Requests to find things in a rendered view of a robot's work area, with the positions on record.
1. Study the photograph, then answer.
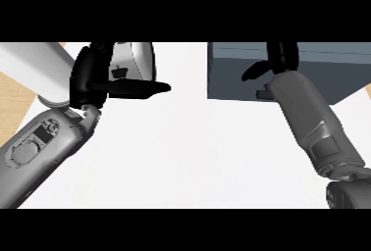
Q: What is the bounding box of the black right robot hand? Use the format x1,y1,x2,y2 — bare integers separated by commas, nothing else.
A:
241,42,302,82

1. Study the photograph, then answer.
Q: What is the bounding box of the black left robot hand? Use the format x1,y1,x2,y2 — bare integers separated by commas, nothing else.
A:
68,42,173,111

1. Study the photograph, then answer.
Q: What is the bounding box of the dark blue-grey box cabinet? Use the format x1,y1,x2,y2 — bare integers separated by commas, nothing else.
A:
207,42,371,106

